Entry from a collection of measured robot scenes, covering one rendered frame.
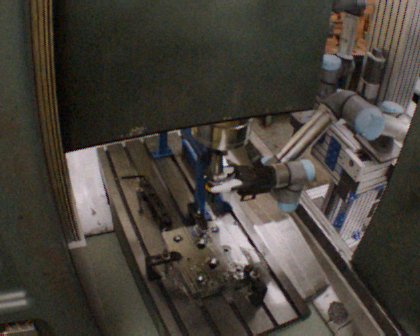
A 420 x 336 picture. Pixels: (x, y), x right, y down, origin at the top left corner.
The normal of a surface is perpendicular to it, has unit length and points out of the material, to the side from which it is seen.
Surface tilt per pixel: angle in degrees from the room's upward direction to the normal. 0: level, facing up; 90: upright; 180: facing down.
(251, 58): 90
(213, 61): 90
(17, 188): 90
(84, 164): 24
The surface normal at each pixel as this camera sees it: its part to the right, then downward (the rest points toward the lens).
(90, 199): 0.24, -0.47
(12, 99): 0.40, 0.60
